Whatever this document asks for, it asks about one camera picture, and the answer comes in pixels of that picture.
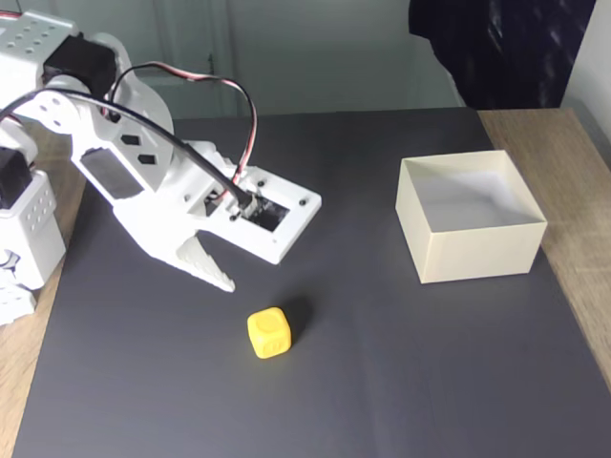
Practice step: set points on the yellow cube block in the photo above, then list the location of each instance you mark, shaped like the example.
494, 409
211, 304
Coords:
269, 334

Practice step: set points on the white open box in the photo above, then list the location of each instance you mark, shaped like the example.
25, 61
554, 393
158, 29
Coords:
477, 248

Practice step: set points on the black table mat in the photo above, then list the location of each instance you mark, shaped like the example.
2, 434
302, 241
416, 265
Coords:
305, 381

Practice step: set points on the dark hanging cloth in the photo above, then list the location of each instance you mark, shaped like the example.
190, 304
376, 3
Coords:
506, 52

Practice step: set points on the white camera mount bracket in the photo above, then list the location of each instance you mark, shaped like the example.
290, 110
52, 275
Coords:
296, 214

